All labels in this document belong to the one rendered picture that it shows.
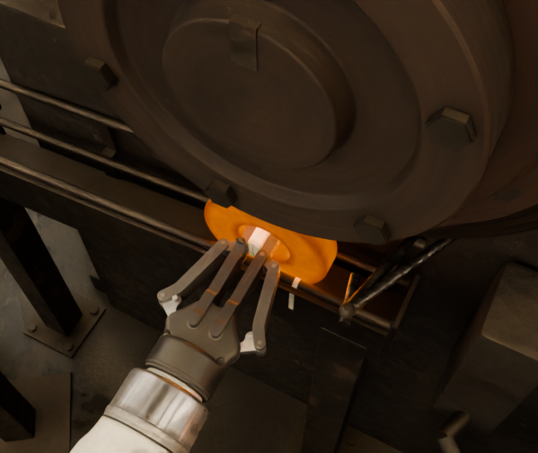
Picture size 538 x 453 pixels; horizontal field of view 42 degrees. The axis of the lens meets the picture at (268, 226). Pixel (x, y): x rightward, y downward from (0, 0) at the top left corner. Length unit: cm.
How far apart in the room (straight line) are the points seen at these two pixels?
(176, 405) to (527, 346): 34
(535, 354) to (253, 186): 34
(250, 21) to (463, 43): 11
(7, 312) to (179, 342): 101
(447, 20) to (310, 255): 46
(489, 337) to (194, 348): 28
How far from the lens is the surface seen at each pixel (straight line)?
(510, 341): 72
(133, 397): 68
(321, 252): 74
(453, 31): 33
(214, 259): 75
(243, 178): 51
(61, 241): 173
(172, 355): 69
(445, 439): 87
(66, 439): 152
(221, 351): 71
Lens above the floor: 143
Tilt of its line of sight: 58 degrees down
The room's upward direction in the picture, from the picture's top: straight up
